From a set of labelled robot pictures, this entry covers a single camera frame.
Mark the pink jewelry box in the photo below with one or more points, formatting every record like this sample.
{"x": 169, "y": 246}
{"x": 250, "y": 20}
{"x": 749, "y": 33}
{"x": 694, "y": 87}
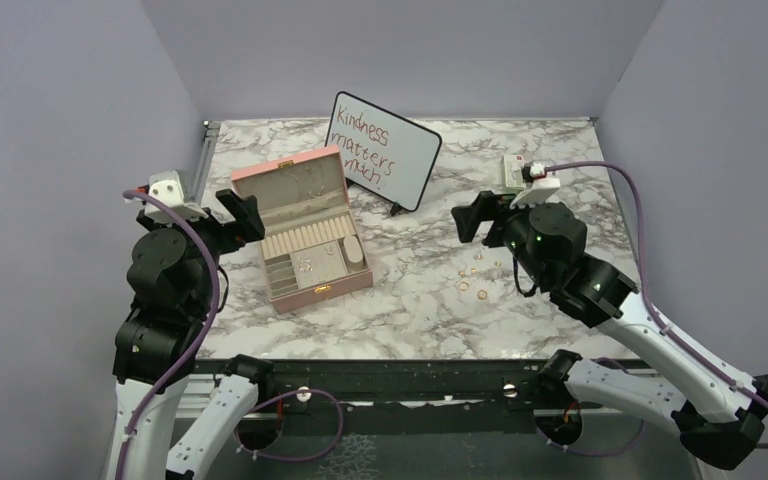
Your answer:
{"x": 304, "y": 204}

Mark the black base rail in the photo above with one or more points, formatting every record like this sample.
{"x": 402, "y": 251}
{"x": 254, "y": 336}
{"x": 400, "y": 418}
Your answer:
{"x": 405, "y": 397}

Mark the small whiteboard with writing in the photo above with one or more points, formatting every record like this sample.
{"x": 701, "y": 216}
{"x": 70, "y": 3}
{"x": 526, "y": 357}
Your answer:
{"x": 385, "y": 153}

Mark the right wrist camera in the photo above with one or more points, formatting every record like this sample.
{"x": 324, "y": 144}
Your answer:
{"x": 540, "y": 186}

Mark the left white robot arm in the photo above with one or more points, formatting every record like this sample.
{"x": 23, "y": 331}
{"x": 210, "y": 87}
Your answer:
{"x": 175, "y": 277}

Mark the beige oval cushion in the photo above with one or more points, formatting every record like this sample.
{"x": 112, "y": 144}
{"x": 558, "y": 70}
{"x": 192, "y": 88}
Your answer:
{"x": 353, "y": 252}

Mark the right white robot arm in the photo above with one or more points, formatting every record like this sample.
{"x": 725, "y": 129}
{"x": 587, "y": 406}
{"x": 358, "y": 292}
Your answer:
{"x": 717, "y": 412}

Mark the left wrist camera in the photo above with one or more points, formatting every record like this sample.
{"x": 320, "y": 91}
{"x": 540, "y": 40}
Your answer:
{"x": 169, "y": 187}

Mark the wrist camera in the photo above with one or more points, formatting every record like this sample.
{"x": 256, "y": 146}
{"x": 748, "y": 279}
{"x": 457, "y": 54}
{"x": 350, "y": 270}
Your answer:
{"x": 169, "y": 187}
{"x": 540, "y": 186}

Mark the small white card box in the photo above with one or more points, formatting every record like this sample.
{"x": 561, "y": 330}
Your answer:
{"x": 512, "y": 166}

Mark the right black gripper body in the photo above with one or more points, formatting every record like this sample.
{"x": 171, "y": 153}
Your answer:
{"x": 507, "y": 223}

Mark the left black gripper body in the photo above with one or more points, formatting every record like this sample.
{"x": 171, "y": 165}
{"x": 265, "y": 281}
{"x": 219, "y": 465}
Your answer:
{"x": 218, "y": 238}

